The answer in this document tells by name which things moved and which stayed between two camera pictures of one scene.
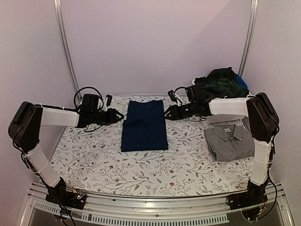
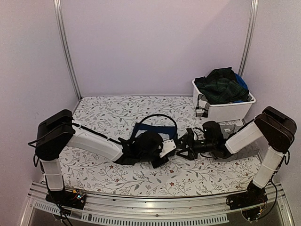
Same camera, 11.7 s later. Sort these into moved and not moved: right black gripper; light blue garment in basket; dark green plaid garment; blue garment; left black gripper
Moved: right black gripper; blue garment; left black gripper
Not moved: light blue garment in basket; dark green plaid garment
